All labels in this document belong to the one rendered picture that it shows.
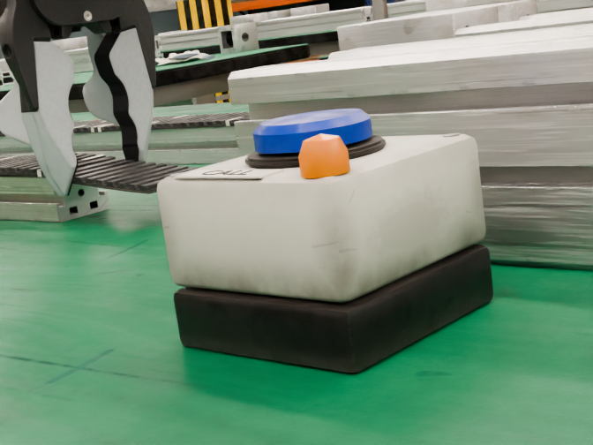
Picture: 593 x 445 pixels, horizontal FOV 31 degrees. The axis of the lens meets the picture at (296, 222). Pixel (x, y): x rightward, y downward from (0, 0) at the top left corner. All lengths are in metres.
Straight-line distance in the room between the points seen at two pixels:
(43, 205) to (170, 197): 0.34
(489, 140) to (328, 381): 0.14
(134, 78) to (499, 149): 0.32
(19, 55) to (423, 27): 0.24
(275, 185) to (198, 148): 0.54
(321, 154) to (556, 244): 0.13
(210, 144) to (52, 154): 0.24
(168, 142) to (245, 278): 0.55
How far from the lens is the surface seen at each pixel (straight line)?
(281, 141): 0.34
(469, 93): 0.43
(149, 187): 0.60
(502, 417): 0.28
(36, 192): 0.69
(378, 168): 0.32
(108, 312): 0.44
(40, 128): 0.63
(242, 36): 3.68
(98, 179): 0.63
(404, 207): 0.33
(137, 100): 0.67
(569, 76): 0.39
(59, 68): 0.64
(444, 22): 0.65
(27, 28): 0.63
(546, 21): 0.62
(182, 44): 5.73
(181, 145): 0.88
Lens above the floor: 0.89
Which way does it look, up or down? 11 degrees down
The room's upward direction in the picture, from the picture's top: 8 degrees counter-clockwise
